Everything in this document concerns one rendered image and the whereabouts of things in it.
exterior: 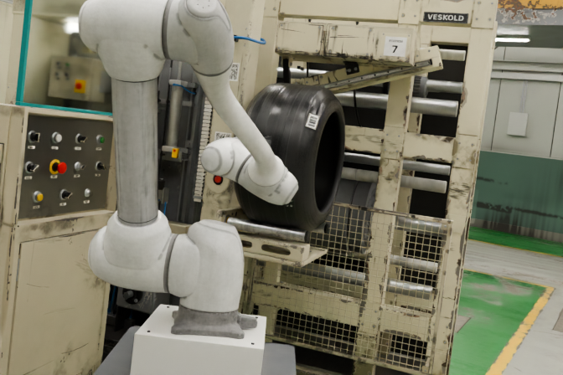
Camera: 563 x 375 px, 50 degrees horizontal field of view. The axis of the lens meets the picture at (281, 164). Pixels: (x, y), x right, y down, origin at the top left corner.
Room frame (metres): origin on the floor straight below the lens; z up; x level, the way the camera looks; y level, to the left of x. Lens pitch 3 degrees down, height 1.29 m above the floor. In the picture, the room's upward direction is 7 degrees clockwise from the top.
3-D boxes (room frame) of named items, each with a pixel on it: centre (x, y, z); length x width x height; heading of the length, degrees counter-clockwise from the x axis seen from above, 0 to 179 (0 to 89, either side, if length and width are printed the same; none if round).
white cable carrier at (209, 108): (2.55, 0.32, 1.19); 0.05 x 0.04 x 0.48; 161
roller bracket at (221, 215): (2.54, 0.15, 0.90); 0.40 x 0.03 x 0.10; 161
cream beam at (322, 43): (2.72, -0.23, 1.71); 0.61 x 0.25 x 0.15; 71
